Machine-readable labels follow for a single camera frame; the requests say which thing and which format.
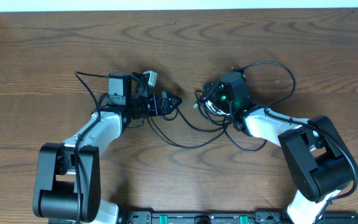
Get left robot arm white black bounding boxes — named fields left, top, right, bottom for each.
left=32, top=70, right=182, bottom=223

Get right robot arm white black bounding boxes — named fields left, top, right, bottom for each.
left=201, top=70, right=358, bottom=223

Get white USB cable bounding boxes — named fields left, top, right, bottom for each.
left=193, top=99, right=229, bottom=116

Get black USB cable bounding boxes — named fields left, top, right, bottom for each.
left=146, top=89, right=269, bottom=153

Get black base rail green clamps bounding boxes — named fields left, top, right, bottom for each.
left=116, top=210, right=358, bottom=224

